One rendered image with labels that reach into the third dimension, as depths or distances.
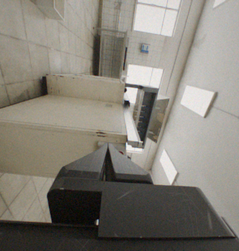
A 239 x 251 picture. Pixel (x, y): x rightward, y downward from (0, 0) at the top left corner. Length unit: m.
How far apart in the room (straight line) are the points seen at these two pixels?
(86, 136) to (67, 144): 0.11
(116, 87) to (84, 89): 0.31
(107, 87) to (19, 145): 0.83
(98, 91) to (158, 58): 3.61
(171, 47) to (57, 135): 4.50
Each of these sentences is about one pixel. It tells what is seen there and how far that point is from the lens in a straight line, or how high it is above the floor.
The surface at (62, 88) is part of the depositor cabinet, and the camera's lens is 1.31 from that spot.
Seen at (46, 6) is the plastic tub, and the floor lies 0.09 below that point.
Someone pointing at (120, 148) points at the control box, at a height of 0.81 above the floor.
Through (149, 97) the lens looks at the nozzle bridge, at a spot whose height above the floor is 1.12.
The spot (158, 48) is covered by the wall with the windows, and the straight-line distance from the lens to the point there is 4.64.
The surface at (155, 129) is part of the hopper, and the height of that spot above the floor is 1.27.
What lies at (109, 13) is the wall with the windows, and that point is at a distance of 4.67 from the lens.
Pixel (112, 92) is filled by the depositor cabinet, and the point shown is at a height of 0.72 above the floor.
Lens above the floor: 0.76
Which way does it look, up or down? 4 degrees up
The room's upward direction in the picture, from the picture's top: 96 degrees clockwise
